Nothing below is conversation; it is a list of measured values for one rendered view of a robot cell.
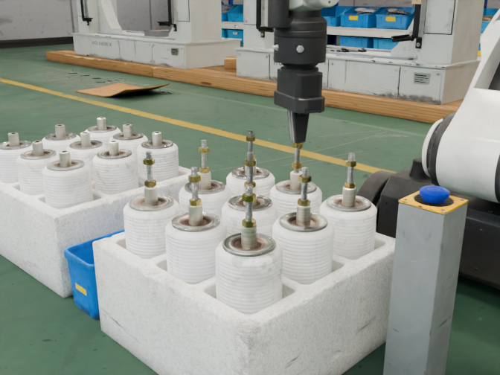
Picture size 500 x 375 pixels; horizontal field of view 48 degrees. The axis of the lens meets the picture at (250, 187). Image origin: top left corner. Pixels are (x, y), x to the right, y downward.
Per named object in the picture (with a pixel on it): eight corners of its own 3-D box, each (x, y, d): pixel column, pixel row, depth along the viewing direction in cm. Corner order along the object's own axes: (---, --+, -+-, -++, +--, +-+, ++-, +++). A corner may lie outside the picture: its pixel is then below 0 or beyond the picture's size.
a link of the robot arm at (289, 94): (339, 111, 94) (343, 38, 90) (287, 115, 91) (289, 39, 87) (305, 99, 105) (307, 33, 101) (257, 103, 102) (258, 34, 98)
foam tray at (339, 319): (251, 263, 129) (251, 190, 124) (399, 332, 103) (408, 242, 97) (100, 330, 104) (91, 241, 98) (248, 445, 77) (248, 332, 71)
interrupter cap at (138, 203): (181, 199, 98) (181, 196, 97) (161, 215, 91) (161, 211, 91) (142, 196, 100) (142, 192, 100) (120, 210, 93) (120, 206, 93)
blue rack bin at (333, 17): (334, 24, 679) (335, 5, 672) (361, 24, 654) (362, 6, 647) (308, 25, 646) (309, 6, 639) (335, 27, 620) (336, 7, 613)
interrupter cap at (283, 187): (284, 198, 99) (284, 194, 98) (269, 184, 105) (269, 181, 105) (324, 193, 101) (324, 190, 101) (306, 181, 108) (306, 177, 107)
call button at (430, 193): (427, 196, 81) (428, 182, 81) (453, 203, 79) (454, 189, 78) (413, 202, 79) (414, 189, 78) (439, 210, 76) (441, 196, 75)
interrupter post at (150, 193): (161, 203, 96) (160, 184, 95) (155, 207, 94) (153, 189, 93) (148, 202, 97) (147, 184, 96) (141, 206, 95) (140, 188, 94)
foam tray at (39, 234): (117, 204, 166) (112, 144, 161) (206, 241, 141) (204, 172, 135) (-16, 243, 140) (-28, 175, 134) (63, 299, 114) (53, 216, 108)
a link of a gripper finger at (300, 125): (290, 142, 99) (291, 107, 97) (306, 140, 100) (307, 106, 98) (294, 144, 98) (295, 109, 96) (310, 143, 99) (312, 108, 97)
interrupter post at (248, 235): (245, 242, 81) (245, 221, 80) (260, 245, 80) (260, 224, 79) (237, 248, 79) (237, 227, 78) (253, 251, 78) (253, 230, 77)
